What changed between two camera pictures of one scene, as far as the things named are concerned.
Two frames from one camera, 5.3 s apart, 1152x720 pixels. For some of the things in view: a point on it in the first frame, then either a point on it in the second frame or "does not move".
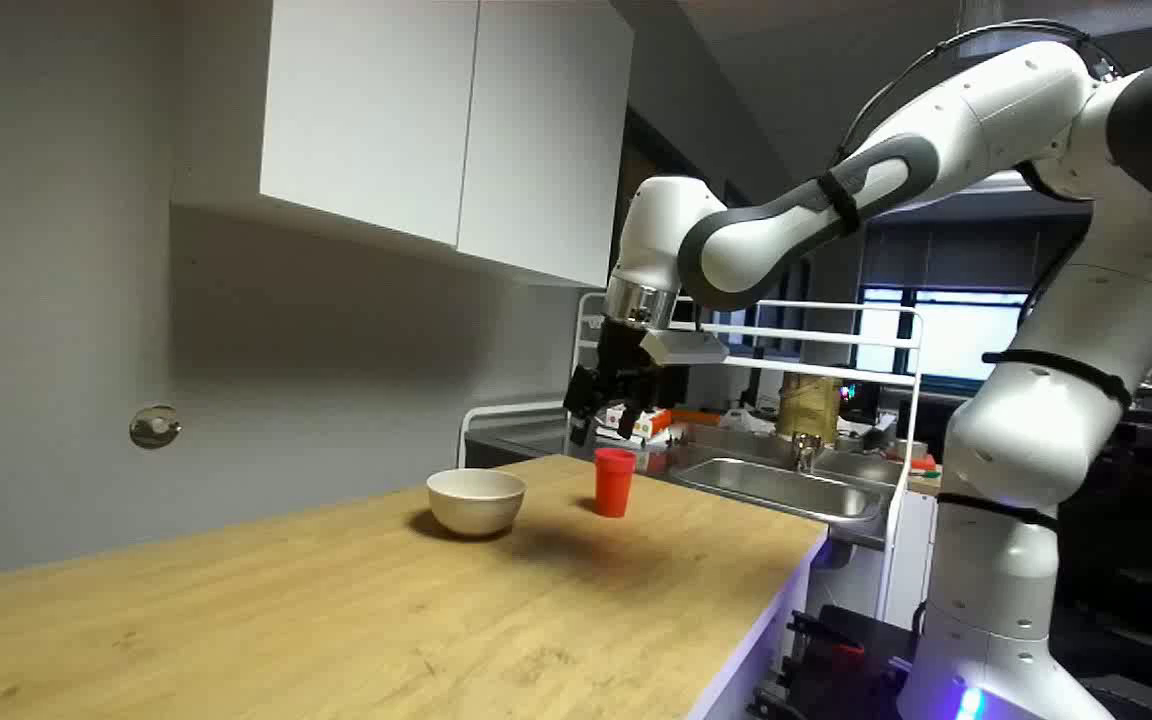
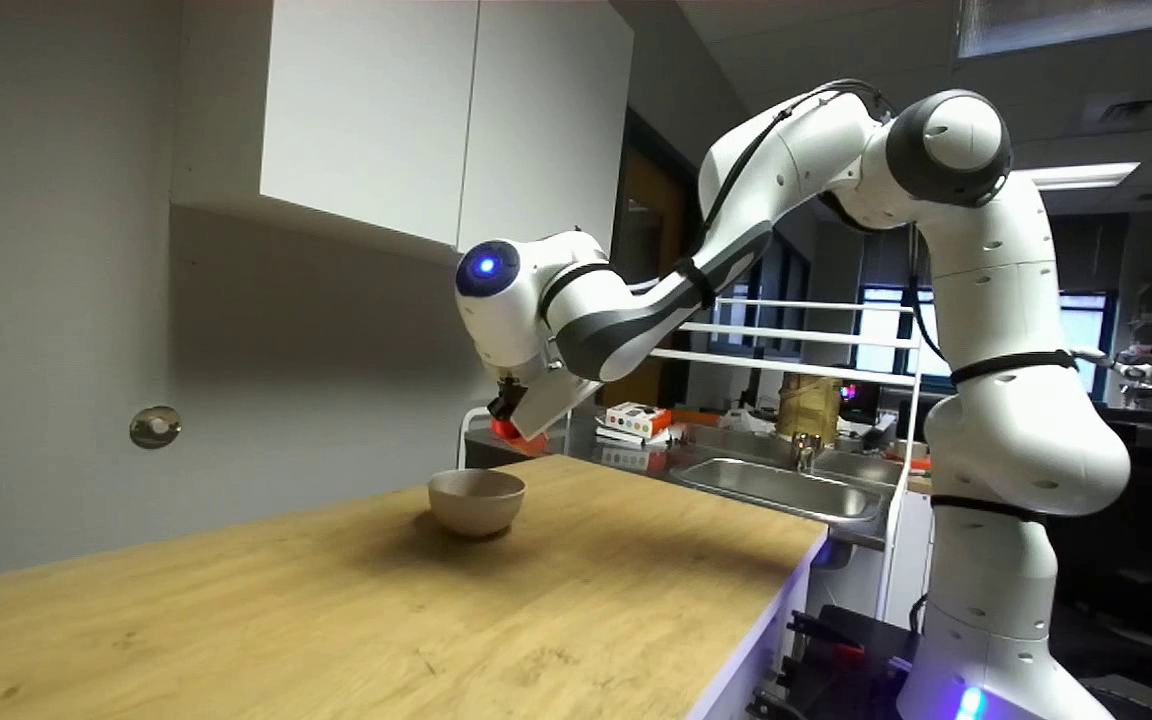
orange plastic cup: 612,482 → 510,433
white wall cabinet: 488,129 does not move
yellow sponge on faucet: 811,405 does not move
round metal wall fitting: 155,426 does not move
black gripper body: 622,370 → 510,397
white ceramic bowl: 475,500 does not move
